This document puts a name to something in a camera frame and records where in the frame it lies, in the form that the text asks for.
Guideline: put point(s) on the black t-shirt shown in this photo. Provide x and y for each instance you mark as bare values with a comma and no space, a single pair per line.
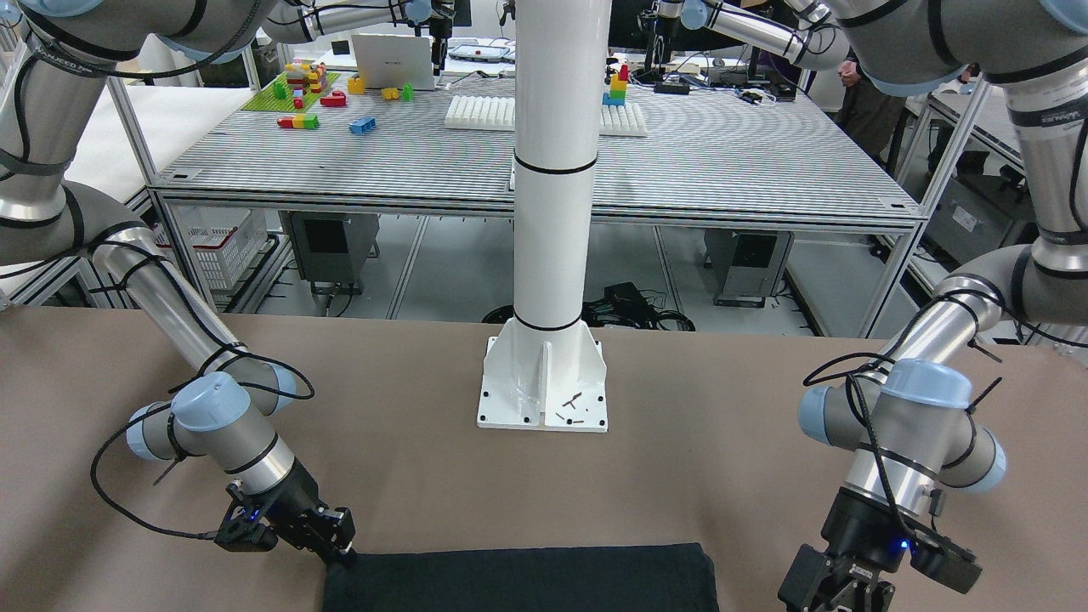
641,578

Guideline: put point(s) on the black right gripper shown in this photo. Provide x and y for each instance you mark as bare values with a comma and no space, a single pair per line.
295,495

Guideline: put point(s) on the red yellow green brick row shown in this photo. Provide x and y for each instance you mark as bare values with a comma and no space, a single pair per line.
300,121

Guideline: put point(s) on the white laptop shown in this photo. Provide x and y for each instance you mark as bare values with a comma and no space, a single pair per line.
394,61

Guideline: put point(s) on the white plastic basket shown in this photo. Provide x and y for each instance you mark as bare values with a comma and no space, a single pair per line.
224,241

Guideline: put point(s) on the aluminium frame work table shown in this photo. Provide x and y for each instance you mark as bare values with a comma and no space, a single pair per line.
708,159

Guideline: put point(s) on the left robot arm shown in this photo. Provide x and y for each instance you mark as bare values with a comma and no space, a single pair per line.
905,414

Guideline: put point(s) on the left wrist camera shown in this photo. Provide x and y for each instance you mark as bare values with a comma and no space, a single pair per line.
939,559

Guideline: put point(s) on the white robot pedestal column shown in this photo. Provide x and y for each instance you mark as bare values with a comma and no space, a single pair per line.
545,370

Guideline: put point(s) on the blue lego brick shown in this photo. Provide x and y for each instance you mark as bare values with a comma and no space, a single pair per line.
363,125

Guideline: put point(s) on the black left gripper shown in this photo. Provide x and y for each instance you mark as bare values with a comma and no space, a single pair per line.
860,527

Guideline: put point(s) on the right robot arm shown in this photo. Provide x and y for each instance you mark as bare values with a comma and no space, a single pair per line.
223,413

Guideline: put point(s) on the green lego baseplate with bricks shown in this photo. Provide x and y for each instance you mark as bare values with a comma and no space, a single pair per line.
296,89

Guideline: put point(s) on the stacked colourful brick tower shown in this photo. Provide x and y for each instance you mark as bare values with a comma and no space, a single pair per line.
615,95

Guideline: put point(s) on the white ridged tray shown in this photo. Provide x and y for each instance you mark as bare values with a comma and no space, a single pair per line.
487,113

